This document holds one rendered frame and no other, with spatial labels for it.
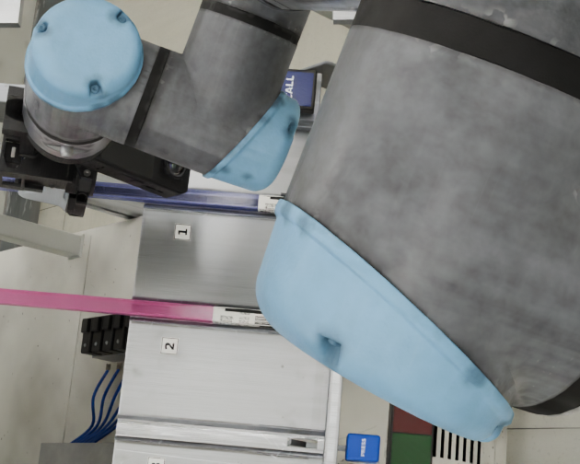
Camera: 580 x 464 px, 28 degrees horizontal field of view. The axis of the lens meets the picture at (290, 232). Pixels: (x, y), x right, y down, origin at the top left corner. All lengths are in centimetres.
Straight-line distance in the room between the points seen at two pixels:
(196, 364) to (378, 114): 68
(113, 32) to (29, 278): 104
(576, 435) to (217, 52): 110
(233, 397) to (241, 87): 36
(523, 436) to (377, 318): 142
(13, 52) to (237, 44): 247
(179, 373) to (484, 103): 70
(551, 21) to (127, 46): 42
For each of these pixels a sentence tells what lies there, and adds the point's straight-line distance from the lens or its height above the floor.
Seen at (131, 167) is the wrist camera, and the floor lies 96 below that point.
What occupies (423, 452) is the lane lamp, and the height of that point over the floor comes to 65.
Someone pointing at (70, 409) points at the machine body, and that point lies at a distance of 162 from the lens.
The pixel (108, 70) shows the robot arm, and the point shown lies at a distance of 78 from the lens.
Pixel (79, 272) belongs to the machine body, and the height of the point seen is 62.
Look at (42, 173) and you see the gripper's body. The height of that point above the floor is 101.
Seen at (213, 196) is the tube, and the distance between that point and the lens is 110.
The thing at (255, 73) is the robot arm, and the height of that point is 99.
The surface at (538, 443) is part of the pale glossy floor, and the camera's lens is 181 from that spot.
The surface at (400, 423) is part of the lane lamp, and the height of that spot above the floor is 66.
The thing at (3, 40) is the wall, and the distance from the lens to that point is 325.
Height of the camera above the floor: 145
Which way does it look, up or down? 39 degrees down
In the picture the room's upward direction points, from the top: 72 degrees counter-clockwise
